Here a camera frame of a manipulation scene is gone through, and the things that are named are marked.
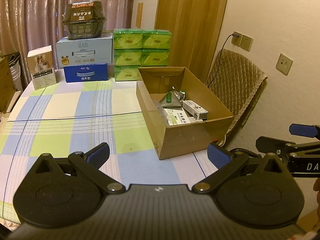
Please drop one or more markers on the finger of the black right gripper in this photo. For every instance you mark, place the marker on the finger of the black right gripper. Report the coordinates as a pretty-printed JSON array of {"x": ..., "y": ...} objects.
[
  {"x": 309, "y": 131},
  {"x": 272, "y": 146}
]

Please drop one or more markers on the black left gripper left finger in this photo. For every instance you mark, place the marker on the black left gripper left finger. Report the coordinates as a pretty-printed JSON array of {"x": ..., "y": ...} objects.
[{"x": 87, "y": 166}]

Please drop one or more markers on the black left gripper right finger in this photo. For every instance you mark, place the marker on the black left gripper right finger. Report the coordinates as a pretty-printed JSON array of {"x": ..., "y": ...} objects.
[{"x": 228, "y": 164}]

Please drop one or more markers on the silver green foil pouch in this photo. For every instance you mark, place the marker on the silver green foil pouch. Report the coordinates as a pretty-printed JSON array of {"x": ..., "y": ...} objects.
[{"x": 173, "y": 99}]

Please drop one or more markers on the checkered tablecloth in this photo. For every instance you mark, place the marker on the checkered tablecloth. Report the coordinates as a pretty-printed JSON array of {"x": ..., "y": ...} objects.
[{"x": 69, "y": 117}]

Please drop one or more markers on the quilted brown chair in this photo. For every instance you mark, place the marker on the quilted brown chair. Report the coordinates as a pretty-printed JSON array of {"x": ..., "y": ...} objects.
[{"x": 238, "y": 83}]

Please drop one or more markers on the dark blue milk carton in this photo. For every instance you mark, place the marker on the dark blue milk carton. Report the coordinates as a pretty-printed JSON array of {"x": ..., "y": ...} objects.
[{"x": 86, "y": 72}]

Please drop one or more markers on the light blue milk carton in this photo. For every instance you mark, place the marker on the light blue milk carton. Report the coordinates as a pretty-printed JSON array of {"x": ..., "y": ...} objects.
[{"x": 85, "y": 51}]

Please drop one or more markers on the white humidifier product box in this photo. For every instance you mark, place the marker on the white humidifier product box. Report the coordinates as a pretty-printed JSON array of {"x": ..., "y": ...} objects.
[{"x": 41, "y": 67}]

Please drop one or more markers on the green tissue pack bundle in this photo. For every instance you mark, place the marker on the green tissue pack bundle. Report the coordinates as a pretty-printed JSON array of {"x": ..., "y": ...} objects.
[{"x": 134, "y": 48}]

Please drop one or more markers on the black noodle bowl pack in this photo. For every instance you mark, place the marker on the black noodle bowl pack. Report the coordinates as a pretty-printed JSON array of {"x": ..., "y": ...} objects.
[{"x": 84, "y": 20}]

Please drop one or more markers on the wooden door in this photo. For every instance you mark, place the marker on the wooden door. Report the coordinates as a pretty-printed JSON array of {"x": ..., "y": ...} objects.
[{"x": 195, "y": 27}]

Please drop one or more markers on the pink curtain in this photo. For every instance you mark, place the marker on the pink curtain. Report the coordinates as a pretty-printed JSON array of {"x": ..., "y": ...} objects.
[{"x": 31, "y": 24}]

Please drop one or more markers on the wall power socket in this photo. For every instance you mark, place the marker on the wall power socket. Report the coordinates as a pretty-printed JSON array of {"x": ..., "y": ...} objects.
[{"x": 236, "y": 39}]

